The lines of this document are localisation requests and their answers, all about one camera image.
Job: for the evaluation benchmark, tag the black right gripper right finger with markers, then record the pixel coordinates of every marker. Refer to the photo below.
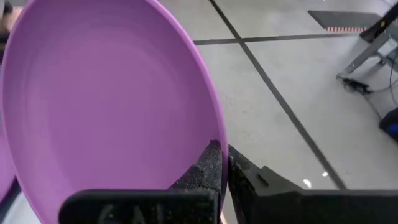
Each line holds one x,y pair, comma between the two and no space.
245,177

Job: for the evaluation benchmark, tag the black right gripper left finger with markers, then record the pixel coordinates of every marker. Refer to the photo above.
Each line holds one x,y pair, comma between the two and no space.
208,168

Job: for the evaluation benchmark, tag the purple plate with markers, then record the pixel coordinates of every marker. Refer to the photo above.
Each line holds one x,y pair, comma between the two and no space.
109,102
4,168

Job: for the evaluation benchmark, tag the black striped floor mat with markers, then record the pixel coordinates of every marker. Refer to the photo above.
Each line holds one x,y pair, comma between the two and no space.
342,19

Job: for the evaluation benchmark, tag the black and blue object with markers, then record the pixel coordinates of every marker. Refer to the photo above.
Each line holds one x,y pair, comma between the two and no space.
390,124

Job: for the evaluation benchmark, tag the white floor scrap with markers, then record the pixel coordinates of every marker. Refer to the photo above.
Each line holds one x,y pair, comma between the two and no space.
325,173
307,183

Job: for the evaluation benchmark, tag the grey metal stand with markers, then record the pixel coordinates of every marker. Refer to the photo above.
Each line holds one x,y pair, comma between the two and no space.
363,56

